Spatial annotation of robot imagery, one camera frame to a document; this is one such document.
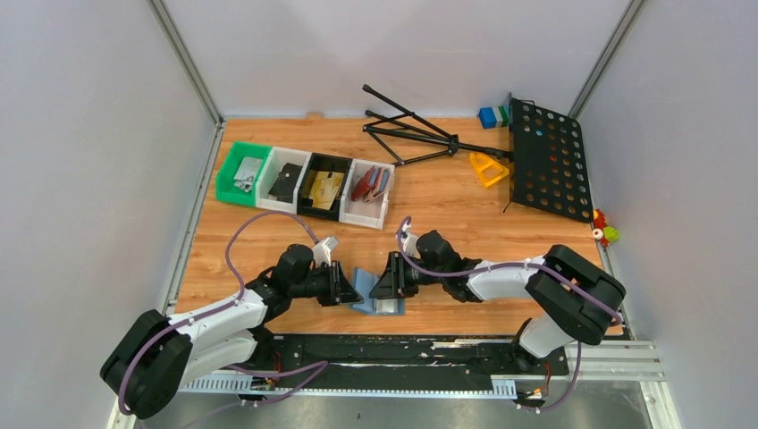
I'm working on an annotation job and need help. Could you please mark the black perforated music desk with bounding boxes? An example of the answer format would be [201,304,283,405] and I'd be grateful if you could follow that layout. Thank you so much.
[509,97,594,223]

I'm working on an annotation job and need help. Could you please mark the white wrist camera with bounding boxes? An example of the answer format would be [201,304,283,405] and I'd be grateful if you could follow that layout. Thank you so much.
[399,231,418,257]
[311,235,339,266]

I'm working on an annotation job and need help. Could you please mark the yellow triangle toy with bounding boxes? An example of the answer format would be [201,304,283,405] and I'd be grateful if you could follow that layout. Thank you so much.
[468,152,510,189]

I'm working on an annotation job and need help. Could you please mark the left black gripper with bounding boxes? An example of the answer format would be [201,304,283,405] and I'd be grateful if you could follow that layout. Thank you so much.
[291,260,365,307]

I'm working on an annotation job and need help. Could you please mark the colourful toy pile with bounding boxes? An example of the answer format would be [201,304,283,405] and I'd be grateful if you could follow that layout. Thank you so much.
[592,209,619,248]

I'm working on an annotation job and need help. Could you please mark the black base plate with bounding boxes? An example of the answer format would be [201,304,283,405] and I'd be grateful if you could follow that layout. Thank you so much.
[242,334,569,391]

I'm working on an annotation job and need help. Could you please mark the white bin with card holders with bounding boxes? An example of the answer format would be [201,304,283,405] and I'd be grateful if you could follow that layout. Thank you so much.
[338,159,395,230]

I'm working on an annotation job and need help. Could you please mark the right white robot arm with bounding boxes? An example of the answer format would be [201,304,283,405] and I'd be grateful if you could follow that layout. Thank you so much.
[369,230,626,374]

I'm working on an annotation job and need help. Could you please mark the silver cards stack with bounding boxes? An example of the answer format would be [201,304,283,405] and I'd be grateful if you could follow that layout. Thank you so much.
[233,156,263,193]

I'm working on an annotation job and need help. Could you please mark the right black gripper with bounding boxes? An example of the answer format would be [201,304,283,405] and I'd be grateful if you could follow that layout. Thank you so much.
[369,251,446,299]

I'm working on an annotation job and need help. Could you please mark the gold cards stack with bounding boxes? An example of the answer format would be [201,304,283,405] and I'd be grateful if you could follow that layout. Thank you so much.
[308,171,344,210]

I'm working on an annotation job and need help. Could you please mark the black cards stack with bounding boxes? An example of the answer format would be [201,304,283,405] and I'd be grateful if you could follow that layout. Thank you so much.
[268,163,302,203]

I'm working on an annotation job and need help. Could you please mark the green plastic bin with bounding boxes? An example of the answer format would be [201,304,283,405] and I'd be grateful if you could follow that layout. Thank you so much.
[215,141,272,206]

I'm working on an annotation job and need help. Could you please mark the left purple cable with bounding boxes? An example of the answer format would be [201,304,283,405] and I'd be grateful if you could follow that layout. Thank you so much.
[117,210,322,416]

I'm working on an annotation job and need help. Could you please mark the white slotted cable duct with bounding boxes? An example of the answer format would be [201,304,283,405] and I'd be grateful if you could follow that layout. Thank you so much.
[180,376,518,399]

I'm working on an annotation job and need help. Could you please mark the black folded tripod stand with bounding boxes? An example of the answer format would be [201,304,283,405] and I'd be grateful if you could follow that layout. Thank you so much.
[361,84,514,166]

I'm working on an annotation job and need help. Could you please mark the red card holder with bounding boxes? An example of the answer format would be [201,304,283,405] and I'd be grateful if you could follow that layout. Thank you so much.
[350,166,378,201]

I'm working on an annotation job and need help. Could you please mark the blue card holder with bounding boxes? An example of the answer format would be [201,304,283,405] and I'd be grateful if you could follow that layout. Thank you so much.
[349,267,405,316]
[363,167,390,202]

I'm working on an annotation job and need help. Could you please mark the blue green toy blocks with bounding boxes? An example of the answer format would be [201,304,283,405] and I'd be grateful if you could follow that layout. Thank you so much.
[477,105,510,129]

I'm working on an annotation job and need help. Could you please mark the white bin with black cards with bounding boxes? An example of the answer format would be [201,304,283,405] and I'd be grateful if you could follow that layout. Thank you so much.
[254,147,312,214]

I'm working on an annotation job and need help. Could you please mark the black plastic bin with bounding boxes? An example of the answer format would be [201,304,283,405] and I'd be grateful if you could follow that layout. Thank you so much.
[295,153,352,221]

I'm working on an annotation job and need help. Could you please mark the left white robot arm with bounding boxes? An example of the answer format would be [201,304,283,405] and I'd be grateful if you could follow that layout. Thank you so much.
[99,244,363,419]

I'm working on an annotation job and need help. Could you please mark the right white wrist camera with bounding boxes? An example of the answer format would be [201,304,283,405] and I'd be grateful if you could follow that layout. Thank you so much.
[399,231,418,257]

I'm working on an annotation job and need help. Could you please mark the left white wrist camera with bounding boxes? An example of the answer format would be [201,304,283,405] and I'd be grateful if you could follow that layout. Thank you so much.
[311,235,339,266]

